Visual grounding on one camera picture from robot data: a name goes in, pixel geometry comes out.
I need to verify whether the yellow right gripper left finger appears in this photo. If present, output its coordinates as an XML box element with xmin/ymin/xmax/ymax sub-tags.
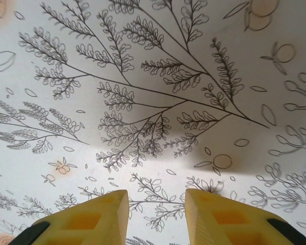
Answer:
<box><xmin>14</xmin><ymin>189</ymin><xmax>130</xmax><ymax>245</ymax></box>

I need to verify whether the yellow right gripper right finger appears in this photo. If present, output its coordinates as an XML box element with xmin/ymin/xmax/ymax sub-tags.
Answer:
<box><xmin>185</xmin><ymin>188</ymin><xmax>306</xmax><ymax>245</ymax></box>

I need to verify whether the floral patterned table cover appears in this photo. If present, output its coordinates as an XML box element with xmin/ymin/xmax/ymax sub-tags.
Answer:
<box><xmin>0</xmin><ymin>0</ymin><xmax>306</xmax><ymax>245</ymax></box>

